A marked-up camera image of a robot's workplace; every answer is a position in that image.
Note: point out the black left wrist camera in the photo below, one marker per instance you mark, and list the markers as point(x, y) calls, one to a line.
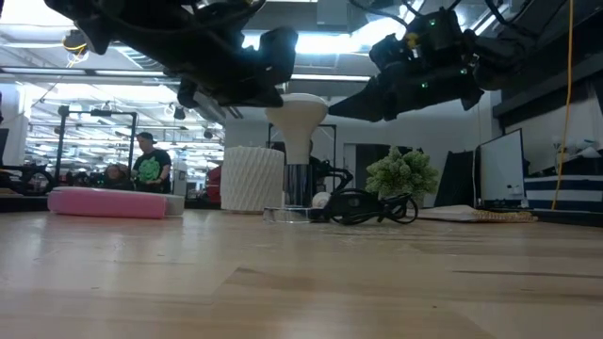
point(279, 54)

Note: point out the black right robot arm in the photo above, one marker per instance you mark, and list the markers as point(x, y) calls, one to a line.
point(518, 42)

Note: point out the pink rectangular box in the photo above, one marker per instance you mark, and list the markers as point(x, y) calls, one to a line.
point(175, 205)

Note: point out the red cabinet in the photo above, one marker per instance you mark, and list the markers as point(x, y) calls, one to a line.
point(214, 183)

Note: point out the black rail with light tubes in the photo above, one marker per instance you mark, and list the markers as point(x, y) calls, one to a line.
point(132, 73)

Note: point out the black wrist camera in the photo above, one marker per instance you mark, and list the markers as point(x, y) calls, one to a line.
point(279, 54)
point(433, 37)

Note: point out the black leaning panel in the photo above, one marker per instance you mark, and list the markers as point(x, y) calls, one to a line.
point(454, 181)

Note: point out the white board with black frame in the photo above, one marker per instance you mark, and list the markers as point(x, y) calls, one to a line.
point(501, 165)

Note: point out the black ceiling spotlight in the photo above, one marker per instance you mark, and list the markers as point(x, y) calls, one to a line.
point(208, 134)
point(179, 113)

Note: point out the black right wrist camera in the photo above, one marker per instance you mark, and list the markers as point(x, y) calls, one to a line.
point(433, 37)

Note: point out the black background frame stand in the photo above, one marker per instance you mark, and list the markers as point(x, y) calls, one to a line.
point(61, 141)

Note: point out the navy white striped box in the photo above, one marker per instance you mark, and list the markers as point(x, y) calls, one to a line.
point(579, 193)

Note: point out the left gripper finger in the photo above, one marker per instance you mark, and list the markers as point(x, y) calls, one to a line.
point(254, 96)

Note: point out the black background robot arm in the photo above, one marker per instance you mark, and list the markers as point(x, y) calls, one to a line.
point(33, 170)

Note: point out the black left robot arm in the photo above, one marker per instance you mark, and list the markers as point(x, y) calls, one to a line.
point(141, 28)

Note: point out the small white lightbulb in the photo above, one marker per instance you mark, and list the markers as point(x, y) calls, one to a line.
point(321, 200)

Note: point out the pink foam block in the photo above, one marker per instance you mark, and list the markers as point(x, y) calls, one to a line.
point(108, 205)

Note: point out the large white reflector lightbulb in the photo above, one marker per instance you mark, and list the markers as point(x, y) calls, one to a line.
point(297, 117)

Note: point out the green plant in patterned pot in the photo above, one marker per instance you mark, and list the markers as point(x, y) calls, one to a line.
point(400, 174)

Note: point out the chrome lamp base with socket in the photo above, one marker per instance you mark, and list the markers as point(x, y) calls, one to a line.
point(298, 186)

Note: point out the crumpled white cloth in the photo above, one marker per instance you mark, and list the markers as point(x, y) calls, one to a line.
point(577, 147)

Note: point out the white ribbed organizer container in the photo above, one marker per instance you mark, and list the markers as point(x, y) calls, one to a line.
point(252, 179)

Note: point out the woven rattan mat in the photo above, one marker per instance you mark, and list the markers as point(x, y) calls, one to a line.
point(506, 216)

